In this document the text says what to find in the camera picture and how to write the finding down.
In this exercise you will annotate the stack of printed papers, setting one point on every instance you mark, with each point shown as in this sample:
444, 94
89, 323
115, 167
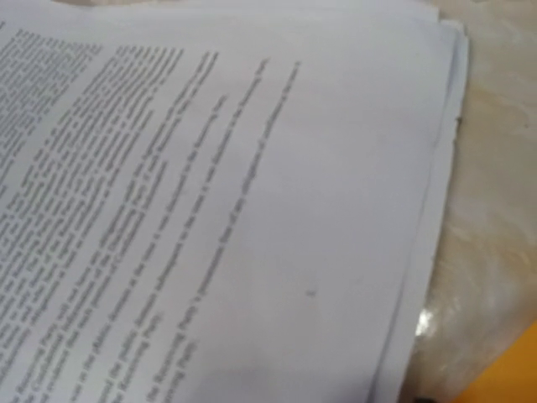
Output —
234, 201

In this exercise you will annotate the orange file folder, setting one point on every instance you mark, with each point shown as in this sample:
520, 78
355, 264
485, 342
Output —
511, 378

